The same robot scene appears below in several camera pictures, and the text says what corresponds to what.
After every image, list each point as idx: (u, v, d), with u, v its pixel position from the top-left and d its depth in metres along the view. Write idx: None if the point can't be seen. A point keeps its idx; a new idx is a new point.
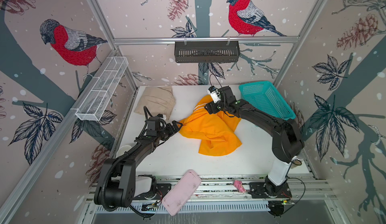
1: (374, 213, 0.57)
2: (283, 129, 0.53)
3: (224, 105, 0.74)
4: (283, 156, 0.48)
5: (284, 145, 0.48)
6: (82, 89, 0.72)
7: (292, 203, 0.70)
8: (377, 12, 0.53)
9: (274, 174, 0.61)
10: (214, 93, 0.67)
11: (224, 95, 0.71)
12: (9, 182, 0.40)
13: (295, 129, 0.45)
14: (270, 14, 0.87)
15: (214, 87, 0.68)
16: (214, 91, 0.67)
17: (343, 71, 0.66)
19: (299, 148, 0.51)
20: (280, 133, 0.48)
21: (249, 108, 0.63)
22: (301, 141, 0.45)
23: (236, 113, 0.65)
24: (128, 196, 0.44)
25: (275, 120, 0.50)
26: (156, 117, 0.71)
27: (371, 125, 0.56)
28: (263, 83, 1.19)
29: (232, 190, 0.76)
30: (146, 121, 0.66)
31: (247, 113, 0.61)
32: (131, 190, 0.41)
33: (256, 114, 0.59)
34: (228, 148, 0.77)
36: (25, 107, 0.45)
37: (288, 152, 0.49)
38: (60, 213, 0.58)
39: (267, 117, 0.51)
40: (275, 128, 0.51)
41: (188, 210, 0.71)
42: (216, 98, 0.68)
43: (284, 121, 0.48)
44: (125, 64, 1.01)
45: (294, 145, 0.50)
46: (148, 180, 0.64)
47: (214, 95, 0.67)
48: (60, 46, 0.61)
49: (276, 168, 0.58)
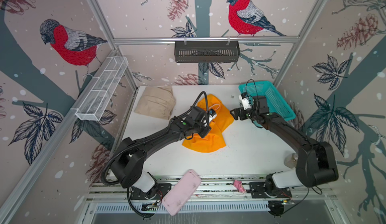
1: (374, 213, 0.57)
2: (312, 148, 0.46)
3: (255, 113, 0.73)
4: (306, 181, 0.43)
5: (309, 166, 0.43)
6: (82, 89, 0.72)
7: (292, 203, 0.70)
8: (377, 12, 0.53)
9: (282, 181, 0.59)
10: (246, 99, 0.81)
11: (259, 103, 0.68)
12: (9, 182, 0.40)
13: (329, 155, 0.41)
14: (270, 14, 0.87)
15: (247, 94, 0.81)
16: (246, 98, 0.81)
17: (343, 71, 0.66)
19: (330, 177, 0.43)
20: (307, 153, 0.43)
21: (278, 122, 0.60)
22: (333, 171, 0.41)
23: (265, 123, 0.63)
24: (130, 180, 0.44)
25: (306, 139, 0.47)
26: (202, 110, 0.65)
27: (371, 125, 0.56)
28: (263, 83, 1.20)
29: (232, 190, 0.76)
30: (191, 107, 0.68)
31: (277, 126, 0.58)
32: (133, 177, 0.45)
33: (287, 128, 0.55)
34: (210, 147, 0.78)
36: (25, 107, 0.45)
37: (313, 177, 0.43)
38: (60, 213, 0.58)
39: (297, 135, 0.52)
40: (304, 146, 0.46)
41: (188, 210, 0.71)
42: (247, 104, 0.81)
43: (317, 142, 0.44)
44: (125, 64, 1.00)
45: (323, 172, 0.44)
46: (149, 182, 0.61)
47: (245, 101, 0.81)
48: (60, 46, 0.61)
49: (287, 178, 0.55)
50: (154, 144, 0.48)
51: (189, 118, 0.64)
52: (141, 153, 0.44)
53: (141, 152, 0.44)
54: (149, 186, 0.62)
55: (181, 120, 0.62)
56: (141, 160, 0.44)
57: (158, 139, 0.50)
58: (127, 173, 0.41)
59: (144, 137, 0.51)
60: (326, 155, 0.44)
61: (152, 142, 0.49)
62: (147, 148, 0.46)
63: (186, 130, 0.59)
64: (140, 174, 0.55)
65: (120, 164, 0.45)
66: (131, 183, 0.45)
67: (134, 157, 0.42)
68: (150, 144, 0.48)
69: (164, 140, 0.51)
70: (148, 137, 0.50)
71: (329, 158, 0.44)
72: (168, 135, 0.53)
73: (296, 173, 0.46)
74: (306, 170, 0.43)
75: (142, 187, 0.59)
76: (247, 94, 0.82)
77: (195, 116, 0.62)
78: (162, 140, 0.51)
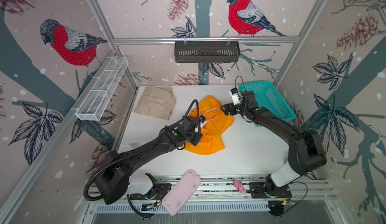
1: (374, 213, 0.57)
2: (301, 137, 0.49)
3: (245, 109, 0.74)
4: (298, 169, 0.45)
5: (300, 155, 0.45)
6: (82, 90, 0.72)
7: (292, 203, 0.70)
8: (377, 12, 0.53)
9: (279, 179, 0.60)
10: (235, 95, 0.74)
11: (247, 99, 0.70)
12: (9, 182, 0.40)
13: (317, 141, 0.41)
14: (270, 14, 0.87)
15: (237, 90, 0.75)
16: (236, 93, 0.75)
17: (343, 71, 0.66)
19: (320, 163, 0.46)
20: (297, 141, 0.46)
21: (268, 115, 0.62)
22: (322, 156, 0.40)
23: (255, 119, 0.65)
24: (114, 196, 0.42)
25: (295, 129, 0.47)
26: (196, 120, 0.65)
27: (371, 125, 0.56)
28: (263, 83, 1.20)
29: (232, 190, 0.76)
30: (183, 116, 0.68)
31: (267, 120, 0.60)
32: (117, 193, 0.42)
33: (276, 121, 0.57)
34: (209, 150, 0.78)
36: (25, 107, 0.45)
37: (305, 164, 0.46)
38: (60, 213, 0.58)
39: (286, 126, 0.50)
40: (293, 136, 0.48)
41: (188, 210, 0.71)
42: (237, 100, 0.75)
43: (306, 131, 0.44)
44: (125, 64, 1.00)
45: (313, 158, 0.46)
46: (146, 185, 0.61)
47: (234, 97, 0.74)
48: (60, 46, 0.61)
49: (282, 173, 0.57)
50: (141, 157, 0.47)
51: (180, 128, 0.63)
52: (127, 168, 0.42)
53: (126, 167, 0.42)
54: (147, 188, 0.61)
55: (172, 130, 0.61)
56: (126, 175, 0.43)
57: (146, 152, 0.49)
58: (110, 189, 0.39)
59: (130, 151, 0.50)
60: (314, 141, 0.47)
61: (138, 155, 0.47)
62: (132, 162, 0.44)
63: (176, 141, 0.57)
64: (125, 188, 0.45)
65: (104, 179, 0.43)
66: (114, 198, 0.43)
67: (119, 173, 0.40)
68: (136, 158, 0.46)
69: (152, 152, 0.50)
70: (134, 150, 0.48)
71: (316, 144, 0.47)
72: (157, 147, 0.52)
73: (288, 162, 0.49)
74: (297, 158, 0.45)
75: (140, 188, 0.58)
76: (236, 90, 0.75)
77: (187, 126, 0.61)
78: (150, 153, 0.49)
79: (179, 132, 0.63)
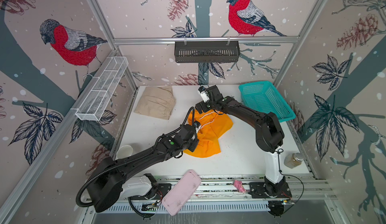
1: (374, 213, 0.57)
2: (263, 122, 0.58)
3: (212, 103, 0.80)
4: (266, 147, 0.53)
5: (265, 136, 0.53)
6: (82, 89, 0.72)
7: (292, 203, 0.70)
8: (377, 12, 0.53)
9: (269, 171, 0.62)
10: (204, 93, 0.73)
11: (212, 93, 0.76)
12: (9, 182, 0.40)
13: (276, 121, 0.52)
14: (270, 14, 0.87)
15: (203, 87, 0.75)
16: (204, 91, 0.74)
17: (343, 71, 0.66)
19: (281, 138, 0.56)
20: (261, 125, 0.53)
21: (234, 105, 0.68)
22: (281, 132, 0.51)
23: (224, 109, 0.70)
24: (105, 204, 0.41)
25: (258, 114, 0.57)
26: (193, 128, 0.65)
27: (371, 125, 0.56)
28: (263, 83, 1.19)
29: (232, 190, 0.76)
30: (181, 124, 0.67)
31: (233, 109, 0.66)
32: (109, 201, 0.42)
33: (240, 109, 0.64)
34: (204, 152, 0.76)
36: (25, 107, 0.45)
37: (270, 142, 0.54)
38: (60, 213, 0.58)
39: (251, 112, 0.60)
40: (258, 121, 0.55)
41: (188, 210, 0.71)
42: (206, 97, 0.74)
43: (266, 115, 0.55)
44: (125, 64, 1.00)
45: (275, 136, 0.55)
46: (144, 186, 0.61)
47: (203, 95, 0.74)
48: (60, 46, 0.61)
49: (268, 163, 0.60)
50: (135, 166, 0.46)
51: (176, 136, 0.63)
52: (120, 176, 0.42)
53: (119, 175, 0.42)
54: (145, 190, 0.61)
55: (168, 139, 0.61)
56: (119, 183, 0.43)
57: (141, 160, 0.49)
58: (101, 196, 0.39)
59: (126, 158, 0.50)
60: (273, 121, 0.55)
61: (133, 163, 0.47)
62: (127, 170, 0.44)
63: (172, 151, 0.57)
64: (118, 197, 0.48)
65: (96, 186, 0.43)
66: (106, 207, 0.43)
67: (111, 181, 0.40)
68: (131, 165, 0.46)
69: (147, 161, 0.49)
70: (129, 158, 0.48)
71: (276, 124, 0.56)
72: (152, 156, 0.51)
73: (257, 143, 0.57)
74: (263, 139, 0.53)
75: (138, 191, 0.58)
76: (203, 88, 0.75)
77: (184, 134, 0.60)
78: (144, 162, 0.49)
79: (176, 141, 0.62)
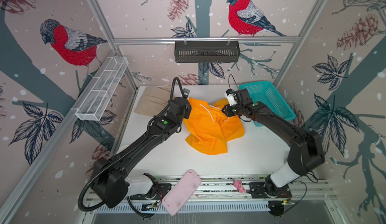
1: (374, 213, 0.57)
2: (304, 140, 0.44)
3: (240, 107, 0.72)
4: (300, 171, 0.44)
5: (303, 156, 0.44)
6: (82, 89, 0.72)
7: (292, 203, 0.70)
8: (377, 12, 0.53)
9: (277, 177, 0.60)
10: (231, 96, 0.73)
11: (240, 96, 0.68)
12: (9, 182, 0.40)
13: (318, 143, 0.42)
14: (270, 14, 0.87)
15: (231, 91, 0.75)
16: (231, 94, 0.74)
17: (343, 71, 0.66)
19: (319, 162, 0.46)
20: (300, 145, 0.44)
21: (266, 113, 0.59)
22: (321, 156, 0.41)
23: (253, 115, 0.62)
24: (115, 199, 0.42)
25: (296, 131, 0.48)
26: (182, 103, 0.56)
27: (372, 125, 0.55)
28: (263, 83, 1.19)
29: (232, 190, 0.76)
30: (169, 101, 0.56)
31: (265, 117, 0.57)
32: (118, 195, 0.42)
33: (275, 119, 0.55)
34: (211, 150, 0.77)
36: (25, 107, 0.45)
37: (306, 166, 0.45)
38: (61, 213, 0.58)
39: (287, 125, 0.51)
40: (296, 138, 0.47)
41: (188, 210, 0.71)
42: (232, 100, 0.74)
43: (306, 132, 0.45)
44: (125, 64, 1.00)
45: (313, 158, 0.46)
46: (147, 184, 0.62)
47: (230, 98, 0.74)
48: (60, 46, 0.61)
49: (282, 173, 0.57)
50: (132, 157, 0.44)
51: (168, 116, 0.58)
52: (119, 172, 0.40)
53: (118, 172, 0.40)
54: (148, 187, 0.62)
55: (161, 120, 0.56)
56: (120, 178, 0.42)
57: (136, 150, 0.46)
58: (107, 196, 0.38)
59: (119, 154, 0.44)
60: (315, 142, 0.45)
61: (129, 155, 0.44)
62: (124, 164, 0.42)
63: (168, 129, 0.55)
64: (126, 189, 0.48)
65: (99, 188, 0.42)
66: (118, 200, 0.43)
67: (111, 179, 0.38)
68: (127, 159, 0.43)
69: (143, 148, 0.47)
70: (123, 152, 0.44)
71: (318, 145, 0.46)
72: (148, 142, 0.48)
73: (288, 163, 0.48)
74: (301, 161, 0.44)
75: (140, 189, 0.59)
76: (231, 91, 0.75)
77: (175, 110, 0.56)
78: (141, 150, 0.47)
79: (169, 119, 0.59)
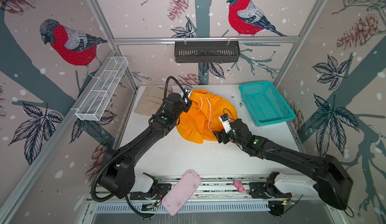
1: (374, 213, 0.57)
2: (327, 173, 0.46)
3: (243, 144, 0.63)
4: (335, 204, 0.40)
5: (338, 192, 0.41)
6: (82, 89, 0.72)
7: (292, 203, 0.70)
8: (377, 12, 0.53)
9: (288, 188, 0.57)
10: (226, 122, 0.81)
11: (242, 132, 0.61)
12: (9, 181, 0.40)
13: (339, 167, 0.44)
14: (270, 14, 0.87)
15: (226, 116, 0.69)
16: (227, 119, 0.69)
17: (343, 71, 0.66)
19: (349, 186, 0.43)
20: (328, 180, 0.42)
21: (273, 149, 0.55)
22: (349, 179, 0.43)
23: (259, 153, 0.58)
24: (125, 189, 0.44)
25: (312, 161, 0.46)
26: (175, 97, 0.60)
27: (371, 125, 0.56)
28: (263, 83, 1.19)
29: (232, 190, 0.76)
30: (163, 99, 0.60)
31: (273, 154, 0.53)
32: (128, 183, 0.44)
33: (284, 154, 0.52)
34: (188, 136, 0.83)
36: (25, 107, 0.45)
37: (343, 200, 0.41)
38: (61, 213, 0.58)
39: (299, 158, 0.48)
40: (319, 174, 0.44)
41: (188, 210, 0.71)
42: (228, 126, 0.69)
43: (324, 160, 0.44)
44: (125, 64, 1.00)
45: (344, 186, 0.43)
46: (148, 182, 0.62)
47: (226, 123, 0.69)
48: (60, 46, 0.61)
49: (295, 186, 0.54)
50: (139, 147, 0.47)
51: (165, 113, 0.62)
52: (129, 159, 0.43)
53: (129, 159, 0.43)
54: (148, 186, 0.63)
55: (161, 117, 0.61)
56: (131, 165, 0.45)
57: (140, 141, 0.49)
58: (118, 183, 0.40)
59: (127, 144, 0.47)
60: (337, 169, 0.43)
61: (136, 146, 0.47)
62: (133, 153, 0.45)
63: (169, 124, 0.60)
64: (133, 180, 0.51)
65: (110, 177, 0.43)
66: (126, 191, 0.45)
67: (122, 165, 0.40)
68: (135, 148, 0.46)
69: (150, 140, 0.51)
70: (130, 142, 0.48)
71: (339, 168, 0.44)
72: (152, 134, 0.53)
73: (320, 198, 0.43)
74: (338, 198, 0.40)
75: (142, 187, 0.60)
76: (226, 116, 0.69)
77: (171, 108, 0.60)
78: (147, 141, 0.50)
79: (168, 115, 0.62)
